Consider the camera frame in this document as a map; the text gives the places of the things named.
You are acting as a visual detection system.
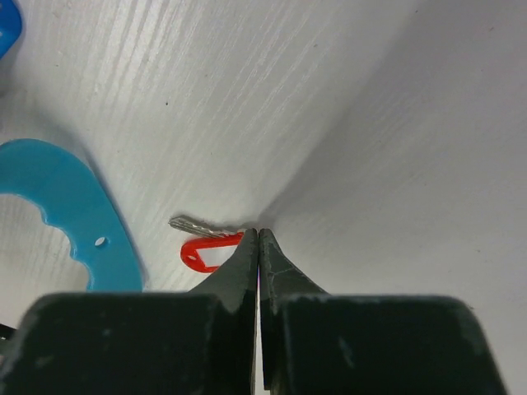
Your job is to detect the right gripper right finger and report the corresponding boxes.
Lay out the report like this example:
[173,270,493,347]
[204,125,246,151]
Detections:
[259,229,506,394]

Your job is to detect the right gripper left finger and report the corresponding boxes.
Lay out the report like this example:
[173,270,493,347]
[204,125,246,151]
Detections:
[1,229,259,394]

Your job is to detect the red tag key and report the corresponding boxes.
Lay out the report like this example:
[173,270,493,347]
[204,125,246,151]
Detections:
[168,215,245,274]

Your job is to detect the metal key organizer plate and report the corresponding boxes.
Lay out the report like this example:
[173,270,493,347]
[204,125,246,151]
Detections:
[1,139,143,291]

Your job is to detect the blue key tag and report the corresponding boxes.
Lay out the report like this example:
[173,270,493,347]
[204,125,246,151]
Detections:
[0,0,22,58]

